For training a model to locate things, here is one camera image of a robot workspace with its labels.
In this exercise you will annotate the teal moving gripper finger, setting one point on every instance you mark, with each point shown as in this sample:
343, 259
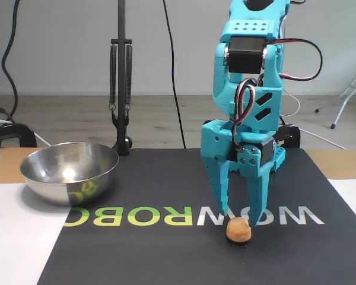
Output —
258, 193

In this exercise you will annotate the teal gripper body black servo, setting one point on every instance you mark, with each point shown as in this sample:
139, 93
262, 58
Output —
218, 139

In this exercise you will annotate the teal fixed gripper finger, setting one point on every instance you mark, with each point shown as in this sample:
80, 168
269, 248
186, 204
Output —
219, 184

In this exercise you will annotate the orange ball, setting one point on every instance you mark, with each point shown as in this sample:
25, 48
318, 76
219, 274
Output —
238, 230

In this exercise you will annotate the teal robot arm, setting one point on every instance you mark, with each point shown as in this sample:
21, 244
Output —
222, 92

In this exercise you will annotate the metal bowl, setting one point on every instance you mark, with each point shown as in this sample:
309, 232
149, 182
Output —
68, 175

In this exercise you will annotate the black table clamp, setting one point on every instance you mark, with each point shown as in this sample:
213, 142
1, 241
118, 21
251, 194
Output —
17, 130
293, 133

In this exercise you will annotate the black WOWROBO mat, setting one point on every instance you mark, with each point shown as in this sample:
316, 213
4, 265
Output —
166, 255

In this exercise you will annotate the white metal stand legs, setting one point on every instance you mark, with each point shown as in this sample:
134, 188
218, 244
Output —
342, 107

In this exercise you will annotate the black spring stand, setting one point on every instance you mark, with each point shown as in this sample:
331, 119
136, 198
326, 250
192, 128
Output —
122, 59

